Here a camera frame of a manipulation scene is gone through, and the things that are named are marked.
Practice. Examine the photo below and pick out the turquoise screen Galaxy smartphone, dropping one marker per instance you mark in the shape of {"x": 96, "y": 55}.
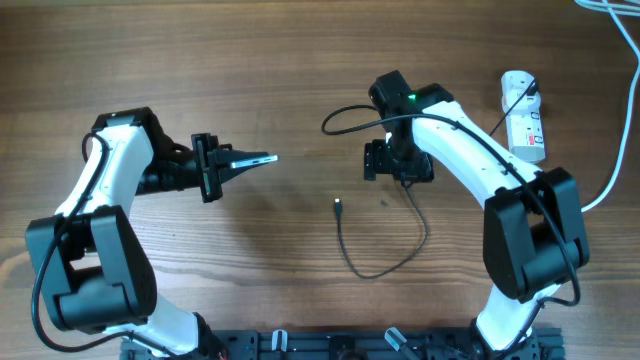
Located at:
{"x": 255, "y": 161}

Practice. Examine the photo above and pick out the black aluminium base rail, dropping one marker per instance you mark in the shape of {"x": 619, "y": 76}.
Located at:
{"x": 435, "y": 343}

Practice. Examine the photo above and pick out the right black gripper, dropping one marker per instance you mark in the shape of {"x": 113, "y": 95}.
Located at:
{"x": 375, "y": 163}

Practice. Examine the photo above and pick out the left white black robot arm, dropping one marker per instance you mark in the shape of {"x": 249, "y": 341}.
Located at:
{"x": 93, "y": 281}

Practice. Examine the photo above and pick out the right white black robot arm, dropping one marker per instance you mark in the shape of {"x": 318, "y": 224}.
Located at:
{"x": 534, "y": 237}

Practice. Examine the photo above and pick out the white power strip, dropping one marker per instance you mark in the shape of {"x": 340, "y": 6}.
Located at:
{"x": 524, "y": 131}

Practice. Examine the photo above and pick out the white charger plug adapter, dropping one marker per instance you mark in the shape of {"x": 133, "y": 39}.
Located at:
{"x": 521, "y": 100}

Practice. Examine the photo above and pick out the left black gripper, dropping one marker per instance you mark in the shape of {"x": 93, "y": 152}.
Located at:
{"x": 210, "y": 157}

